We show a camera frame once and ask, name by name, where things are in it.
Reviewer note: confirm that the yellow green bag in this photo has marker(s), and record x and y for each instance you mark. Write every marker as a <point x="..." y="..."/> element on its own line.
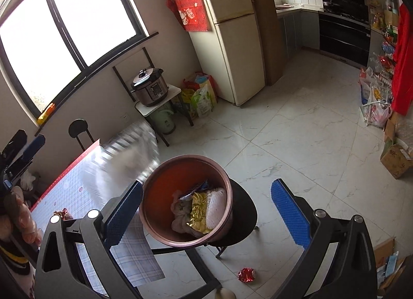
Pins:
<point x="187" y="100"/>

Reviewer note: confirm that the brown round trash bin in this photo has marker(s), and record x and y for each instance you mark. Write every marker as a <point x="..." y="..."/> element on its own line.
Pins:
<point x="155" y="195"/>

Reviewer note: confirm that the brown wooden partition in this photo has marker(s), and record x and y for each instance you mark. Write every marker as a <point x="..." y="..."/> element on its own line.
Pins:
<point x="267" y="28"/>

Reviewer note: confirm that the pale rounded object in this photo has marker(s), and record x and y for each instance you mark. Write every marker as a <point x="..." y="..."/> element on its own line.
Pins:
<point x="225" y="294"/>

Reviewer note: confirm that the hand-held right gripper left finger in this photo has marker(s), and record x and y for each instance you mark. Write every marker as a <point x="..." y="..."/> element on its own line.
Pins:
<point x="125" y="215"/>

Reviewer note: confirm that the pile of packaged goods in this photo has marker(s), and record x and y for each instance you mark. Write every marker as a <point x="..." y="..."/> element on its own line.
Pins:
<point x="385" y="44"/>

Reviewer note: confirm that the open cardboard box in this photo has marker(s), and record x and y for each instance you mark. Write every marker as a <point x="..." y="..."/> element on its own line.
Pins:
<point x="395" y="160"/>

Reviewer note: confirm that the white crumpled cloth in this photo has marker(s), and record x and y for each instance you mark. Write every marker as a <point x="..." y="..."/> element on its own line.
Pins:
<point x="28" y="180"/>

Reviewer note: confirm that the table with checked cloth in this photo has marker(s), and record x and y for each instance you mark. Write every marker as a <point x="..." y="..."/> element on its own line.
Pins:
<point x="80" y="189"/>

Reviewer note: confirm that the red shopping bag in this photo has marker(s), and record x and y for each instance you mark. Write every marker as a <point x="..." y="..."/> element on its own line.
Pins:
<point x="193" y="84"/>

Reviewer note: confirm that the dark framed window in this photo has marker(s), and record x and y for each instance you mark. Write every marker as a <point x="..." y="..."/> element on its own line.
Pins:
<point x="64" y="28"/>

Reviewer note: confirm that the red fridge cover cloth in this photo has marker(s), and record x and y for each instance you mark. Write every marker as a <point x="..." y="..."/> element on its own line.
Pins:
<point x="190" y="8"/>

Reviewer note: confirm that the white shelf rack black frame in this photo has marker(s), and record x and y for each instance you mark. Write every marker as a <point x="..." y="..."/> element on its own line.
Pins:
<point x="145" y="111"/>

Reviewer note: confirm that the black round stool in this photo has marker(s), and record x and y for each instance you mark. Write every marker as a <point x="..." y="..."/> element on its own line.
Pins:
<point x="79" y="128"/>
<point x="242" y="215"/>

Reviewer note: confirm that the white and green bag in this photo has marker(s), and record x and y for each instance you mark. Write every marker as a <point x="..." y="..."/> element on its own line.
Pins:
<point x="203" y="103"/>

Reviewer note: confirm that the black pressure cooker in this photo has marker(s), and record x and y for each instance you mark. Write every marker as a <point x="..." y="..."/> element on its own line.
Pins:
<point x="150" y="87"/>

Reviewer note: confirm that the person's left hand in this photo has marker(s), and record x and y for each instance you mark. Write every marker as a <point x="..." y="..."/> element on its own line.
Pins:
<point x="22" y="218"/>

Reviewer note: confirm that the black stove oven unit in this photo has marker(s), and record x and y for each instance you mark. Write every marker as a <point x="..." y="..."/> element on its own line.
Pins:
<point x="342" y="40"/>

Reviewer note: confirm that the red foil candy wrapper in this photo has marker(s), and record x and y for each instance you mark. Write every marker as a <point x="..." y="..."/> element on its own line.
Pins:
<point x="63" y="214"/>

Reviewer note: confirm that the pink plastic bag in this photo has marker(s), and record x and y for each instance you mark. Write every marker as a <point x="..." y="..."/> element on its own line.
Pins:
<point x="380" y="115"/>

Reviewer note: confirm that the red patterned table cover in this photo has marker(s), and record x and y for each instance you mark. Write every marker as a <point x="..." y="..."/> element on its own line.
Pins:
<point x="69" y="170"/>

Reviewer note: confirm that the grey kitchen cabinets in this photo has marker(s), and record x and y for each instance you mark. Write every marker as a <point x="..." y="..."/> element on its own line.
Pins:
<point x="290" y="31"/>

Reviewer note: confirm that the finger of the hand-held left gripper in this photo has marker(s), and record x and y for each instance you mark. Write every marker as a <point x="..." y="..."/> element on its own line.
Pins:
<point x="16" y="144"/>
<point x="32" y="152"/>

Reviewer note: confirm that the orange packet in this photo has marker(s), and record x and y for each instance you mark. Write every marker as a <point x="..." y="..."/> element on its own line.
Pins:
<point x="45" y="114"/>

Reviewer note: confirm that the gold foil wrapper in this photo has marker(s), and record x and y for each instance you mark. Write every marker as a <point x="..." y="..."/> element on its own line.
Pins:
<point x="198" y="212"/>

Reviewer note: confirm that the cream refrigerator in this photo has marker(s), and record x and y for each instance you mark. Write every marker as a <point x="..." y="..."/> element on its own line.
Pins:
<point x="238" y="60"/>

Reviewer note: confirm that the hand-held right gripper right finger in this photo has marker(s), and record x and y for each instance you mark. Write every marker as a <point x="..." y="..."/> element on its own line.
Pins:
<point x="290" y="212"/>

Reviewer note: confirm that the crushed red soda can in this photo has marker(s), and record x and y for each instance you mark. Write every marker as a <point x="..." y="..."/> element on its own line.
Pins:
<point x="246" y="275"/>

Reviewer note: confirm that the black wok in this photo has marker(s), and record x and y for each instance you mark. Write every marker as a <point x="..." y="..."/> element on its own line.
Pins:
<point x="329" y="4"/>

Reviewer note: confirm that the green kettle under table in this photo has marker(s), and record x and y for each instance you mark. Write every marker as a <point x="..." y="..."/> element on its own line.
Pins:
<point x="163" y="121"/>

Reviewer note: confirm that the red hanging cloth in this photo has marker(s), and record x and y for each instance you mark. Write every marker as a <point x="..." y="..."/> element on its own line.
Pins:
<point x="403" y="60"/>

